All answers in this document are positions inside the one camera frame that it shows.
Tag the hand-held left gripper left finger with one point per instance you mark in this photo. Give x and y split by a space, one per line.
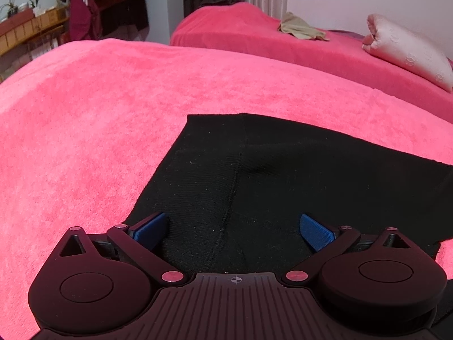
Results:
150 230

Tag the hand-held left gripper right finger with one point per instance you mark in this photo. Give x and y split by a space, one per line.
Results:
316 233

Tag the black pants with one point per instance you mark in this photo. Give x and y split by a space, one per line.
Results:
283 187

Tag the pink fleece blanket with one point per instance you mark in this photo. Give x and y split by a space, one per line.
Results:
88 120

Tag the beige crumpled garment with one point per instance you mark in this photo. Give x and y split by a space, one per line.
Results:
300 28

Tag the pale pink pillow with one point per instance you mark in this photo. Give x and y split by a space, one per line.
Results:
410 49

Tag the black hanging skirt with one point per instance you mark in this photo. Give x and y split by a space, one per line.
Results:
124 16

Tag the dark red hanging garment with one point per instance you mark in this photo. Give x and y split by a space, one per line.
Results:
83 14

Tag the wooden shelf unit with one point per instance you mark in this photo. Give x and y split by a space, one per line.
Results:
30 28

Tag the potted green plant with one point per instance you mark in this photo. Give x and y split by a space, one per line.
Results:
34 1
10 6

